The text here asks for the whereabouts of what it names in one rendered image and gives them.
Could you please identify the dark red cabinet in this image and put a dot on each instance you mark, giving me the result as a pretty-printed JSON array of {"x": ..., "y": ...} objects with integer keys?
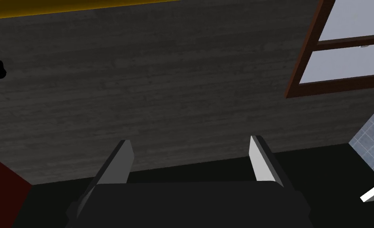
[{"x": 0, "y": 193}]

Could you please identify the brown framed window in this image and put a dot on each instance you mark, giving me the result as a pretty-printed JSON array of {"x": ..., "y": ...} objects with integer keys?
[{"x": 345, "y": 50}]

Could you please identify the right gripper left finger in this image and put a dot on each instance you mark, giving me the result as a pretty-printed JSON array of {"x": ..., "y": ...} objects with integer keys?
[{"x": 117, "y": 166}]

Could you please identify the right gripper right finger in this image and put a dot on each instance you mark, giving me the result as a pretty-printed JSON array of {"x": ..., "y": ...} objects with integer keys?
[{"x": 263, "y": 164}]

